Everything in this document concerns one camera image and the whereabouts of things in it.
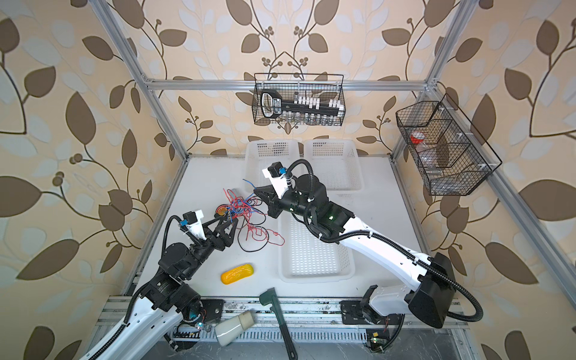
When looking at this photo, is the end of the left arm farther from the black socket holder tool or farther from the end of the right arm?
the black socket holder tool

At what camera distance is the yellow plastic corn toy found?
803 mm

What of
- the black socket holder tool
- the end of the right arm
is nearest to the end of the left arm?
the end of the right arm

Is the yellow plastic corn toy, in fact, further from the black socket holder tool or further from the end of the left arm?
the black socket holder tool
